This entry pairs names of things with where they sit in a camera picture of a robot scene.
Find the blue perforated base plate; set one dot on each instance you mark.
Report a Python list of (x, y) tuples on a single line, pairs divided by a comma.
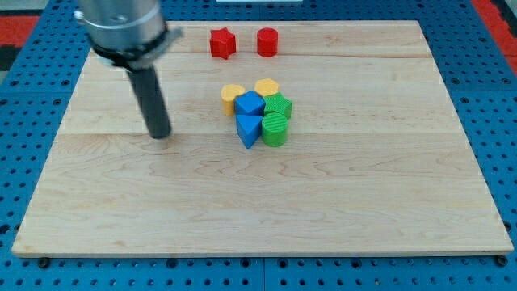
[(475, 68)]

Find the blue cube block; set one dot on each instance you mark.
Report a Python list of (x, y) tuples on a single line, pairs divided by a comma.
[(250, 104)]

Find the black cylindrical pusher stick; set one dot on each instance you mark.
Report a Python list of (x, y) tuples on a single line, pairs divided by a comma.
[(147, 90)]

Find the red cylinder block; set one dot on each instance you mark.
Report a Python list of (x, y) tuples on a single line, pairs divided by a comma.
[(267, 42)]

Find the blue triangle block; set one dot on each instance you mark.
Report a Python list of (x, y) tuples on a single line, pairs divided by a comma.
[(249, 129)]

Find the light wooden board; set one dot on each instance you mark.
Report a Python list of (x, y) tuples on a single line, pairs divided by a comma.
[(376, 161)]

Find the yellow hexagon block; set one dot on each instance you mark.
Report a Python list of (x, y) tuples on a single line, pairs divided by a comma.
[(266, 86)]

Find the red star block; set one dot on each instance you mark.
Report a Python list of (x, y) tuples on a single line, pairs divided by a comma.
[(222, 43)]

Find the green cylinder block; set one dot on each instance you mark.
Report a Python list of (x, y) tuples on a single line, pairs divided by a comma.
[(274, 129)]

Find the yellow heart block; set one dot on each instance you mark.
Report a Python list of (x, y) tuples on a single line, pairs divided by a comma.
[(229, 93)]

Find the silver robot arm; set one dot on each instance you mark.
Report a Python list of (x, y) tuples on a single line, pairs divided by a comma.
[(132, 35)]

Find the green star block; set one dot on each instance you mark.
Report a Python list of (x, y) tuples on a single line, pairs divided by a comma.
[(279, 104)]

